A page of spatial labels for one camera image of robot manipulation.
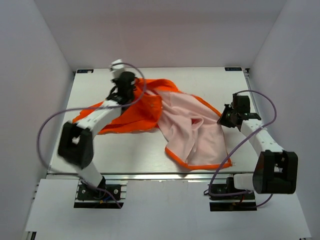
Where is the orange jacket with pink lining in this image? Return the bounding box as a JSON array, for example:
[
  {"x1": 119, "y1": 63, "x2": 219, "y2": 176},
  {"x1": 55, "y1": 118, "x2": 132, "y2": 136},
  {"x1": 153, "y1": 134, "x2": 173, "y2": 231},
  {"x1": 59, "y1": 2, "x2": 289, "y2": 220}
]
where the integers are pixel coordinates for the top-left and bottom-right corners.
[{"x1": 72, "y1": 77, "x2": 233, "y2": 171}]

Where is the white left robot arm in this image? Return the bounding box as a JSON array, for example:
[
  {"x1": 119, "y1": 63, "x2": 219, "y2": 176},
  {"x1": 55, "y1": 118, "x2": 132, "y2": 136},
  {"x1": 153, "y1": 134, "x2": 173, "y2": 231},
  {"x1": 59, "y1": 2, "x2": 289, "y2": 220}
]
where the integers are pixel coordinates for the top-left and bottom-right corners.
[{"x1": 57, "y1": 71, "x2": 137, "y2": 200}]

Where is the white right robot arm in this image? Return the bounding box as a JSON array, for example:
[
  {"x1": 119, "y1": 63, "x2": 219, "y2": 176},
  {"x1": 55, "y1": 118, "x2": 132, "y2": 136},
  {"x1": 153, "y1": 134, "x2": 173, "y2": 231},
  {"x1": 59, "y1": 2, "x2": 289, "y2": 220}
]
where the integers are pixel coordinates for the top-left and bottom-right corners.
[{"x1": 217, "y1": 91, "x2": 298, "y2": 200}]

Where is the right blue table label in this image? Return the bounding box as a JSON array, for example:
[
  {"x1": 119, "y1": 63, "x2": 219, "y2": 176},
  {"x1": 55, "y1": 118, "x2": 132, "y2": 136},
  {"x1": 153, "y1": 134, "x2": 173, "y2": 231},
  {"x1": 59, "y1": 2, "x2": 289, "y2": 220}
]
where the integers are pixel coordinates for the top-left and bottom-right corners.
[{"x1": 224, "y1": 67, "x2": 243, "y2": 72}]

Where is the blue table label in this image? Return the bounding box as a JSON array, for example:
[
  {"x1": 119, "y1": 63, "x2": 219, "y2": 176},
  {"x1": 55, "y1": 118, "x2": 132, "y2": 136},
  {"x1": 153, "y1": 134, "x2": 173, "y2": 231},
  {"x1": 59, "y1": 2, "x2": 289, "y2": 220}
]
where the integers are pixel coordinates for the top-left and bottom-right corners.
[
  {"x1": 224, "y1": 67, "x2": 243, "y2": 72},
  {"x1": 76, "y1": 69, "x2": 94, "y2": 74}
]

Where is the left blue table label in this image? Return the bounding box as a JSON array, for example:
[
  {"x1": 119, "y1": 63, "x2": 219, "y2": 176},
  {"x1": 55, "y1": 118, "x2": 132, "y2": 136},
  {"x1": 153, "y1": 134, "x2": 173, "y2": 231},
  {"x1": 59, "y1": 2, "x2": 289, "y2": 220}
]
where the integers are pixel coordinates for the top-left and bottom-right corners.
[{"x1": 76, "y1": 69, "x2": 94, "y2": 74}]

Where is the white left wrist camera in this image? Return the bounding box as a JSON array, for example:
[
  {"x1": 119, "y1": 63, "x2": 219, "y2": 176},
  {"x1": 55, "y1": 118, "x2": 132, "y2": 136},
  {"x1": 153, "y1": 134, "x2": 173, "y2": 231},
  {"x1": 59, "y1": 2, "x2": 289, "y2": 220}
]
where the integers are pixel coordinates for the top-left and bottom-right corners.
[{"x1": 109, "y1": 59, "x2": 126, "y2": 78}]

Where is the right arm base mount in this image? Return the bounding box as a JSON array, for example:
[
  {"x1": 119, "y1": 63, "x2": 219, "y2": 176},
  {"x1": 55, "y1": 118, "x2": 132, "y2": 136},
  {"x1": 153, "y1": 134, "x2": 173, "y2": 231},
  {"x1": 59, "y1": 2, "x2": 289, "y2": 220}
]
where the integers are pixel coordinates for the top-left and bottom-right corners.
[{"x1": 203, "y1": 176, "x2": 257, "y2": 212}]

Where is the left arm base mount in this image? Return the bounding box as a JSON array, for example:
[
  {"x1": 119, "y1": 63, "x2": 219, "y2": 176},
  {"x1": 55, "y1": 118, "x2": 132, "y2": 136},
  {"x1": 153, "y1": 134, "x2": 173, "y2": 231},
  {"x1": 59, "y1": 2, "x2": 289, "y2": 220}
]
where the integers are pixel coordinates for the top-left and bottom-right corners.
[{"x1": 73, "y1": 180, "x2": 128, "y2": 209}]

